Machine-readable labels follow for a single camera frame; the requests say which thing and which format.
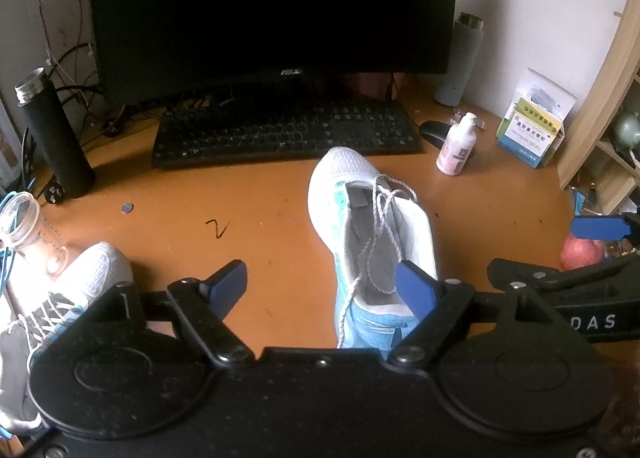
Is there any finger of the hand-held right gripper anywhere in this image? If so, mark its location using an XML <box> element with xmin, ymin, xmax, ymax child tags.
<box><xmin>487</xmin><ymin>258</ymin><xmax>566</xmax><ymax>291</ymax></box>
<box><xmin>570</xmin><ymin>215</ymin><xmax>636</xmax><ymax>243</ymax></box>

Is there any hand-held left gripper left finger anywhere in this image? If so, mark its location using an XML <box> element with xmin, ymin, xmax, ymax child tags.
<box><xmin>100</xmin><ymin>260</ymin><xmax>255</xmax><ymax>367</ymax></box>

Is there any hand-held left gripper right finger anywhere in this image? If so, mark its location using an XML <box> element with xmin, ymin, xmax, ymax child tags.
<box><xmin>389</xmin><ymin>260</ymin><xmax>556</xmax><ymax>368</ymax></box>

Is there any white speckled shoelace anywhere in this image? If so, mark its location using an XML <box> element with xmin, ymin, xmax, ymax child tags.
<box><xmin>15</xmin><ymin>295</ymin><xmax>87</xmax><ymax>355</ymax></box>
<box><xmin>336</xmin><ymin>177</ymin><xmax>418</xmax><ymax>350</ymax></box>

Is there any white mesh sneaker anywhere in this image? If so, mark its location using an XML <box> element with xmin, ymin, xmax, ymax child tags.
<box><xmin>307</xmin><ymin>147</ymin><xmax>440</xmax><ymax>350</ymax></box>
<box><xmin>0</xmin><ymin>241</ymin><xmax>136</xmax><ymax>434</ymax></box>

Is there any red apple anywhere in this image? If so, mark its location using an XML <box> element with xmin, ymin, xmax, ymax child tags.
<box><xmin>560</xmin><ymin>234</ymin><xmax>608</xmax><ymax>271</ymax></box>

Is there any green teapot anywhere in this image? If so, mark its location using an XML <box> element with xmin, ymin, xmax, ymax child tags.
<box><xmin>614</xmin><ymin>115</ymin><xmax>640</xmax><ymax>151</ymax></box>

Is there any blue white medicine box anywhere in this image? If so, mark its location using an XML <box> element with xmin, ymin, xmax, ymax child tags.
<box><xmin>496</xmin><ymin>118</ymin><xmax>563</xmax><ymax>169</ymax></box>

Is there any wooden shelf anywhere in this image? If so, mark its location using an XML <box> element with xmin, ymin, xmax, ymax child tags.
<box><xmin>556</xmin><ymin>0</ymin><xmax>640</xmax><ymax>216</ymax></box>

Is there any white lotion bottle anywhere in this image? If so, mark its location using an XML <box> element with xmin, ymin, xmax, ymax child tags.
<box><xmin>436</xmin><ymin>112</ymin><xmax>478</xmax><ymax>177</ymax></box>

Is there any black keyboard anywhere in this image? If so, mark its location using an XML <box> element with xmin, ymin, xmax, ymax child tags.
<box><xmin>151</xmin><ymin>98</ymin><xmax>426</xmax><ymax>169</ymax></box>

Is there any black computer mouse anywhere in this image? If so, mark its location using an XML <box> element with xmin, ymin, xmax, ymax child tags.
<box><xmin>419</xmin><ymin>120</ymin><xmax>463</xmax><ymax>149</ymax></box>

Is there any clear plastic jar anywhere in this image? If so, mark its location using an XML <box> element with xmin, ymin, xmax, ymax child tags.
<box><xmin>0</xmin><ymin>191</ymin><xmax>68</xmax><ymax>281</ymax></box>

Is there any black power plug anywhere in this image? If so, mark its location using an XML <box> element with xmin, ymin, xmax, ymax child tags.
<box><xmin>42</xmin><ymin>175</ymin><xmax>68</xmax><ymax>206</ymax></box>

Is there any grey thermos bottle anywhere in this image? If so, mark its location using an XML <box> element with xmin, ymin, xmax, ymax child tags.
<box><xmin>434</xmin><ymin>12</ymin><xmax>485</xmax><ymax>107</ymax></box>

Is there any black thermos bottle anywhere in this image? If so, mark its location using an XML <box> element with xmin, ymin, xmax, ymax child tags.
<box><xmin>14</xmin><ymin>68</ymin><xmax>97</xmax><ymax>199</ymax></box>

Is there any black computer monitor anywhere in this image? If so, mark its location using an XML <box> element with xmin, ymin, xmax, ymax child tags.
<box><xmin>89</xmin><ymin>0</ymin><xmax>459</xmax><ymax>108</ymax></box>

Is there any blue cable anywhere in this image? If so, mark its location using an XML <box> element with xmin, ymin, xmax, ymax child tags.
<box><xmin>0</xmin><ymin>192</ymin><xmax>30</xmax><ymax>299</ymax></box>

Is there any tangle of black cables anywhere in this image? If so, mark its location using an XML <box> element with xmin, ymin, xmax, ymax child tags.
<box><xmin>47</xmin><ymin>42</ymin><xmax>168</xmax><ymax>139</ymax></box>

